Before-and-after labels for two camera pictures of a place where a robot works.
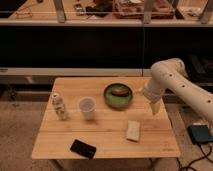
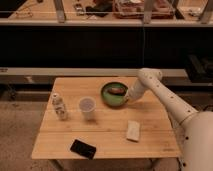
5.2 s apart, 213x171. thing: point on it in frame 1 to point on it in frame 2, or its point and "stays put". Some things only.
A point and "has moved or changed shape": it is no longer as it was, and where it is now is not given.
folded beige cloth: [133, 131] stays put
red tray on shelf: [134, 9] stays put
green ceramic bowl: [119, 95] has moved or changed shape
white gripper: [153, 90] to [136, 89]
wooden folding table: [110, 114] stays put
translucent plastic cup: [87, 105] stays put
